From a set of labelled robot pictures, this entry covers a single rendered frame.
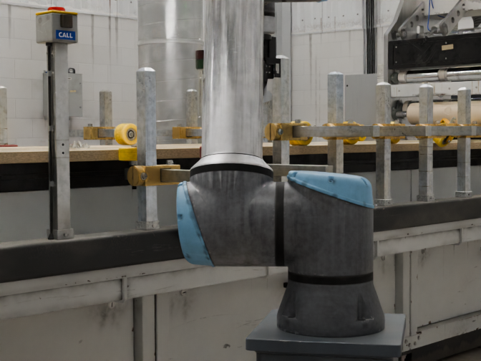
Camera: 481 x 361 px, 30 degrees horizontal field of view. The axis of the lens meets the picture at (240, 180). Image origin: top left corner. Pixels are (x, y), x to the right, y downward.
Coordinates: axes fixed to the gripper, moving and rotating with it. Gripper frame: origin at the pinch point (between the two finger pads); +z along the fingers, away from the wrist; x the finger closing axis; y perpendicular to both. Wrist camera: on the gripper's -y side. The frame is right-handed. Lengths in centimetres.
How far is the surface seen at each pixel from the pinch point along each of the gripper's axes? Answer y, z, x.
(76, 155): -41.6, 11.6, 22.2
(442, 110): 249, -5, 99
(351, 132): 22.0, 6.2, -15.9
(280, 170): -3.0, 16.1, -12.7
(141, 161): -32.2, 13.3, 7.9
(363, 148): 78, 12, 22
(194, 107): 82, -5, 115
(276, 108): 17.8, -0.7, 7.9
